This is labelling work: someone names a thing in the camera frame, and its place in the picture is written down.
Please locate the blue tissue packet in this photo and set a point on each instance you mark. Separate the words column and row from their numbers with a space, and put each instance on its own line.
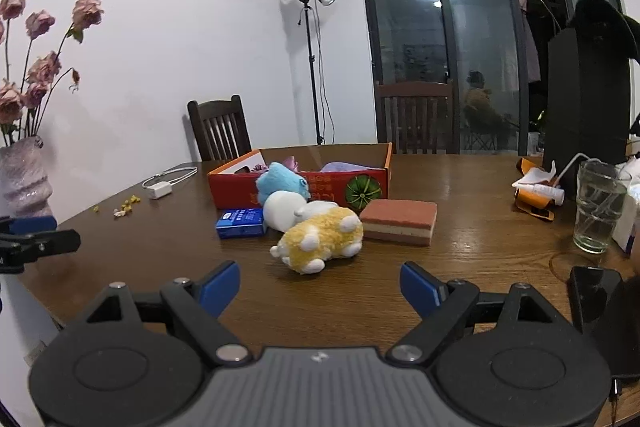
column 240, row 224

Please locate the orange tube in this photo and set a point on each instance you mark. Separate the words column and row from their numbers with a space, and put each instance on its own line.
column 537, row 204

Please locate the dried pink rose bouquet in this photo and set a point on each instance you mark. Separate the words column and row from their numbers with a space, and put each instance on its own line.
column 42, row 67

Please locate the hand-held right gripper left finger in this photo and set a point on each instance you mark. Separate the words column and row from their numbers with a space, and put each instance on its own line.
column 220, row 291

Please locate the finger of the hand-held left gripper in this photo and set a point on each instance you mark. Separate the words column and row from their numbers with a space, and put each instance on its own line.
column 30, row 225
column 47, row 243

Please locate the white charger plug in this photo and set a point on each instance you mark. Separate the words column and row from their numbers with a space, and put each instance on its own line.
column 159, row 192

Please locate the clear drinking glass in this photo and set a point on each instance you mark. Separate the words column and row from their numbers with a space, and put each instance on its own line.
column 600, row 207

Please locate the pink satin scrunchie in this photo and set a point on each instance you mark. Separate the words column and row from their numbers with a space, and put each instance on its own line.
column 291, row 165

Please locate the black smartphone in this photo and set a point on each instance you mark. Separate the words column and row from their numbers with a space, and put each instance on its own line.
column 595, row 302

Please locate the white round soft toy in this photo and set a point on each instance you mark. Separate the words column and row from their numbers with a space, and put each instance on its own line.
column 282, row 212

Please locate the orange cardboard box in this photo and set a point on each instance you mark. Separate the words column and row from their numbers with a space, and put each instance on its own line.
column 330, row 189

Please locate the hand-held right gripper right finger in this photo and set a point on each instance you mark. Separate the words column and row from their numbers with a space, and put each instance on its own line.
column 420, row 291

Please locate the black monitor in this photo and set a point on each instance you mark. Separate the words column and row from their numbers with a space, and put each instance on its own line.
column 585, row 107

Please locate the red pink layered sponge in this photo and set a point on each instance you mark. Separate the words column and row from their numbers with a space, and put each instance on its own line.
column 397, row 222

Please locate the dark wooden chair pink seat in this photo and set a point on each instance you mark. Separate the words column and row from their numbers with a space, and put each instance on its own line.
column 415, row 117

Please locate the black hat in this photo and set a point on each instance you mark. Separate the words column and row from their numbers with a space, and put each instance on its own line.
column 605, row 19

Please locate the pink hanging garment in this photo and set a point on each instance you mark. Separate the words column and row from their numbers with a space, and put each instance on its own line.
column 522, row 7

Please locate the yellow plush toy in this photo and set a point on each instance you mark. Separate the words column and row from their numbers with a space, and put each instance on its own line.
column 320, row 239

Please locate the purple cloth pouch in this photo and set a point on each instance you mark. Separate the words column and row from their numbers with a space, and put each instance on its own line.
column 345, row 167

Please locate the dark framed sliding glass door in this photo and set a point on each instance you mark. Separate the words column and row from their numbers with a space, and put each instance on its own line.
column 410, row 32

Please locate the dark hanging clothes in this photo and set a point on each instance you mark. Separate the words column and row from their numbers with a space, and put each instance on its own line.
column 547, row 7

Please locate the dark wooden slatted chair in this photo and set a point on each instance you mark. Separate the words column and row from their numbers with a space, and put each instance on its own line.
column 220, row 132

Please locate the white paper sheet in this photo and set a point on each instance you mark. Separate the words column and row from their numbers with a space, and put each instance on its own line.
column 535, row 177

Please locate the scattered yellow dried petals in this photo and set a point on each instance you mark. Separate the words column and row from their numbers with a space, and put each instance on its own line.
column 125, row 207

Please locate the pink speckled ceramic vase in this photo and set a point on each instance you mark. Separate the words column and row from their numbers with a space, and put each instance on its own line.
column 25, row 182

